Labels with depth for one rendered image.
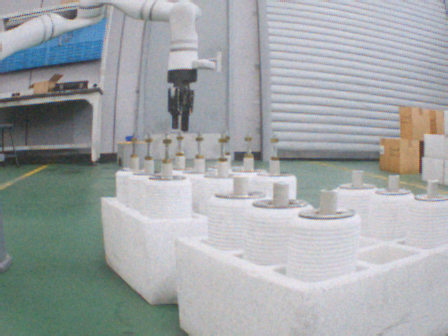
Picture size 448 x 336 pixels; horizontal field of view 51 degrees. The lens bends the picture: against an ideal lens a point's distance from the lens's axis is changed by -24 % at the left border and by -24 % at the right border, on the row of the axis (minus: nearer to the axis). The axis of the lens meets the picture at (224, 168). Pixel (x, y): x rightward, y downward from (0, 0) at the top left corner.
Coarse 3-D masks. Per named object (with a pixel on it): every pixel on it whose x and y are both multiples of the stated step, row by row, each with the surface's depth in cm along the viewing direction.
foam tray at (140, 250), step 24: (120, 216) 126; (144, 216) 116; (192, 216) 121; (120, 240) 128; (144, 240) 110; (168, 240) 112; (120, 264) 130; (144, 264) 112; (168, 264) 112; (144, 288) 114; (168, 288) 112
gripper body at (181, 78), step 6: (168, 72) 142; (174, 72) 140; (180, 72) 140; (186, 72) 140; (192, 72) 141; (168, 78) 142; (174, 78) 140; (180, 78) 140; (186, 78) 140; (192, 78) 141; (174, 84) 140; (180, 84) 140; (186, 84) 144; (180, 90) 140; (180, 96) 141; (186, 102) 145
